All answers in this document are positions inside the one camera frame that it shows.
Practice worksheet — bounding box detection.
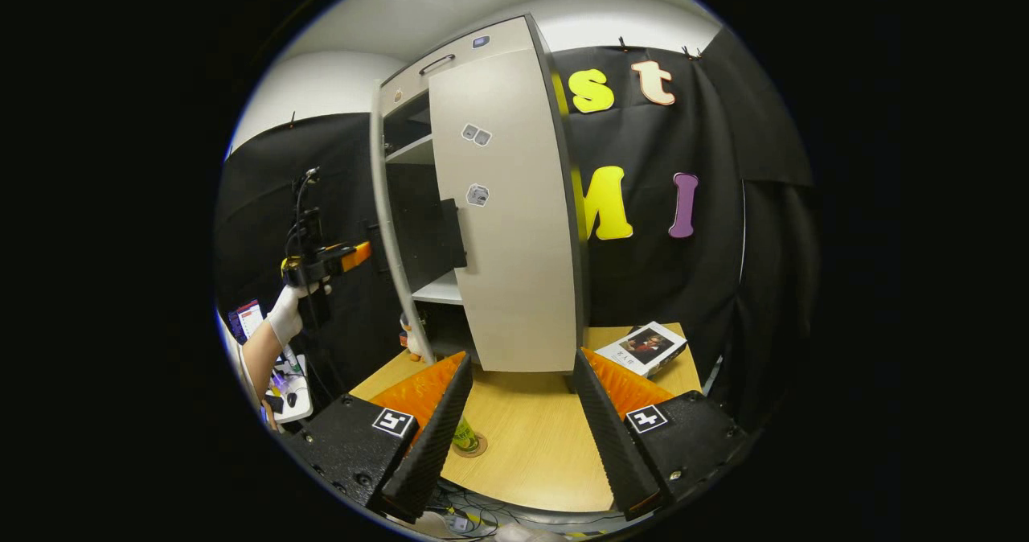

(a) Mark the computer screen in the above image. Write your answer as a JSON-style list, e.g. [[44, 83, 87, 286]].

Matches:
[[228, 299, 267, 347]]

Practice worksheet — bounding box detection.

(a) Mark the white cabinet drawer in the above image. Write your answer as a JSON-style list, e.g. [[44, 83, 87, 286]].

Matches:
[[379, 18, 536, 117]]

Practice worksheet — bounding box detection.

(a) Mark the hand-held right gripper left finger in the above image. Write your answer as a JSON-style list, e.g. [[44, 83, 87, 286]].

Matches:
[[301, 351, 475, 524]]

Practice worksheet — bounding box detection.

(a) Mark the white cabinet door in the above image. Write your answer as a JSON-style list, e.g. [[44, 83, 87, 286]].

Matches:
[[428, 47, 581, 375]]

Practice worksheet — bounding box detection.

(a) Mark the bundle of black cables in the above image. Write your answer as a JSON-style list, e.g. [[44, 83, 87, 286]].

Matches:
[[424, 482, 621, 540]]

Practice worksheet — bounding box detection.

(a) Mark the white and grey cabinet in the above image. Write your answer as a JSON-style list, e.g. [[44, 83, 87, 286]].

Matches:
[[370, 14, 589, 376]]

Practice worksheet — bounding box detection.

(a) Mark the black backdrop cloth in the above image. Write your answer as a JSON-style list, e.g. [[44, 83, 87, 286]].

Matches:
[[553, 27, 818, 432], [215, 112, 396, 414]]

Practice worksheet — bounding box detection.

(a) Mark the small orange white object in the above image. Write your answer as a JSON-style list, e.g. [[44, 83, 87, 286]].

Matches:
[[400, 313, 424, 363]]

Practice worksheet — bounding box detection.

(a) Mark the white side desk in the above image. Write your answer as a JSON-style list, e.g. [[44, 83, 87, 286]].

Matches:
[[241, 341, 315, 427]]

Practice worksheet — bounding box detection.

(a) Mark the white cabinet shelf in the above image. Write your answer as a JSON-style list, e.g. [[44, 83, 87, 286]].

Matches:
[[412, 273, 466, 306], [386, 133, 436, 166]]

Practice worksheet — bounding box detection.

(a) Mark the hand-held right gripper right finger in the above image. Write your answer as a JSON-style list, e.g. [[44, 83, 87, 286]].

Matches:
[[572, 347, 748, 521]]

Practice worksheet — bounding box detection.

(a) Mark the white book with portrait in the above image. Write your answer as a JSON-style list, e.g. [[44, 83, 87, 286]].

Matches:
[[593, 321, 689, 379]]

